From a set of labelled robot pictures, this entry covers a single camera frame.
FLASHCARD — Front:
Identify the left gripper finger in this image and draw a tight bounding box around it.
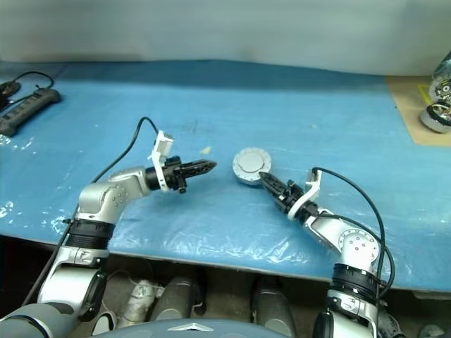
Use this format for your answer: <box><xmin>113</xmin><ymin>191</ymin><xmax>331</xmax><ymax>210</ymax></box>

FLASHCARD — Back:
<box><xmin>183</xmin><ymin>164</ymin><xmax>218</xmax><ymax>180</ymax></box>
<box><xmin>181</xmin><ymin>159</ymin><xmax>218</xmax><ymax>172</ymax></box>

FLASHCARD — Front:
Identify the grey rounded cylinder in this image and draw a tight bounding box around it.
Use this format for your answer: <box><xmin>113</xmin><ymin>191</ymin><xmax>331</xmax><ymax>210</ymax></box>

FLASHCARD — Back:
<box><xmin>154</xmin><ymin>276</ymin><xmax>202</xmax><ymax>322</ymax></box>
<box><xmin>251</xmin><ymin>276</ymin><xmax>297</xmax><ymax>338</ymax></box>

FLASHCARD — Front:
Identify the white crumpled object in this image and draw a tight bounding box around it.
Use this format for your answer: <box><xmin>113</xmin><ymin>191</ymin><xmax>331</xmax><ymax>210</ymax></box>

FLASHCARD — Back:
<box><xmin>124</xmin><ymin>280</ymin><xmax>156</xmax><ymax>322</ymax></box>

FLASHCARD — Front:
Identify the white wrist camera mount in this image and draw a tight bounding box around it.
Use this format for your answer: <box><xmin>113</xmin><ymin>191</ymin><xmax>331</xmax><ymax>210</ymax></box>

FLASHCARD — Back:
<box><xmin>147</xmin><ymin>130</ymin><xmax>175</xmax><ymax>193</ymax></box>
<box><xmin>287</xmin><ymin>168</ymin><xmax>323</xmax><ymax>221</ymax></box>

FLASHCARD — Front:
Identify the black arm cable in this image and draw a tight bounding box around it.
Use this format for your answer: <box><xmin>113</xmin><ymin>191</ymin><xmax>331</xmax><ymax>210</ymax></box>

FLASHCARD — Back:
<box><xmin>20</xmin><ymin>117</ymin><xmax>160</xmax><ymax>308</ymax></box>
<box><xmin>311</xmin><ymin>167</ymin><xmax>396</xmax><ymax>301</ymax></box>

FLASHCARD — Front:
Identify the blue plastic-covered table mat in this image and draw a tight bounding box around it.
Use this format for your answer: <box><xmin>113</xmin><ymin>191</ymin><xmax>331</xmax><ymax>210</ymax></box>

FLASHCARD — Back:
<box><xmin>0</xmin><ymin>59</ymin><xmax>451</xmax><ymax>292</ymax></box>

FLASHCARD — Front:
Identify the brown cardboard sheet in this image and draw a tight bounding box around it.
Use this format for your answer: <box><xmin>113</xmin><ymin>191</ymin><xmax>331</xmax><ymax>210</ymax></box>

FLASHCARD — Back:
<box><xmin>385</xmin><ymin>74</ymin><xmax>451</xmax><ymax>146</ymax></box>

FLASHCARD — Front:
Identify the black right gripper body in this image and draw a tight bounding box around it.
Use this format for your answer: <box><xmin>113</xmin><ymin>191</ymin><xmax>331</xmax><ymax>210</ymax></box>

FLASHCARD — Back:
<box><xmin>277</xmin><ymin>179</ymin><xmax>306</xmax><ymax>214</ymax></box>

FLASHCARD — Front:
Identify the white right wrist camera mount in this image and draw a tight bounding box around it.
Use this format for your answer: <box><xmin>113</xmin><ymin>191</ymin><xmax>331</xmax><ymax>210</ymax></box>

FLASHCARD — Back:
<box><xmin>287</xmin><ymin>168</ymin><xmax>323</xmax><ymax>221</ymax></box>

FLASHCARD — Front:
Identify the black power strip cable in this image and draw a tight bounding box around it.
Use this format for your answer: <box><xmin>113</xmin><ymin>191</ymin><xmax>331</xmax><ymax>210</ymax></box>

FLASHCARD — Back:
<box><xmin>0</xmin><ymin>71</ymin><xmax>56</xmax><ymax>107</ymax></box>

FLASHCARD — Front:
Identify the black power strip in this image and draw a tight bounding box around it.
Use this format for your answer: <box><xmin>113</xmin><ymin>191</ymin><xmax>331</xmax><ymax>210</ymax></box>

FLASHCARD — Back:
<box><xmin>0</xmin><ymin>87</ymin><xmax>62</xmax><ymax>137</ymax></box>

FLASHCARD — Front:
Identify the grey robot torso with emblem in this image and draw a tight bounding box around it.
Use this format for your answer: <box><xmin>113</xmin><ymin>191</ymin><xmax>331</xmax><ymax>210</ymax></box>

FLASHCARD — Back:
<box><xmin>87</xmin><ymin>318</ymin><xmax>294</xmax><ymax>338</ymax></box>

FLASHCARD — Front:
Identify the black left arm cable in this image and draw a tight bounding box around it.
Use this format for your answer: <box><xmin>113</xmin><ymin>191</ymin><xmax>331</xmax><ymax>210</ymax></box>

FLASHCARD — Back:
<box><xmin>20</xmin><ymin>117</ymin><xmax>160</xmax><ymax>308</ymax></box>

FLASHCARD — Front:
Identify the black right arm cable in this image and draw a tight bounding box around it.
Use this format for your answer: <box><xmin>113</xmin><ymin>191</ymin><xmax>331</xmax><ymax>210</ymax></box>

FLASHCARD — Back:
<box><xmin>311</xmin><ymin>167</ymin><xmax>396</xmax><ymax>301</ymax></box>

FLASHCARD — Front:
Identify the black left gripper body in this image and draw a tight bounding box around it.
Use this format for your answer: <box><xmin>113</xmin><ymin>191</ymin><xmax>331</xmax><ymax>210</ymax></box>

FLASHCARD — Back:
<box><xmin>163</xmin><ymin>156</ymin><xmax>187</xmax><ymax>196</ymax></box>

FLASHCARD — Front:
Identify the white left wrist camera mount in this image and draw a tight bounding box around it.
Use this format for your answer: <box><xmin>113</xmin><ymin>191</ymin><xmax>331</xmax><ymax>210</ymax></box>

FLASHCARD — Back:
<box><xmin>147</xmin><ymin>130</ymin><xmax>175</xmax><ymax>193</ymax></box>

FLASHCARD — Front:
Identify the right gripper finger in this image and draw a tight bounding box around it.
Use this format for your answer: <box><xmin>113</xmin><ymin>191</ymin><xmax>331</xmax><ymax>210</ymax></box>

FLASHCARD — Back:
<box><xmin>259</xmin><ymin>173</ymin><xmax>287</xmax><ymax>204</ymax></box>
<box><xmin>258</xmin><ymin>171</ymin><xmax>292</xmax><ymax>195</ymax></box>

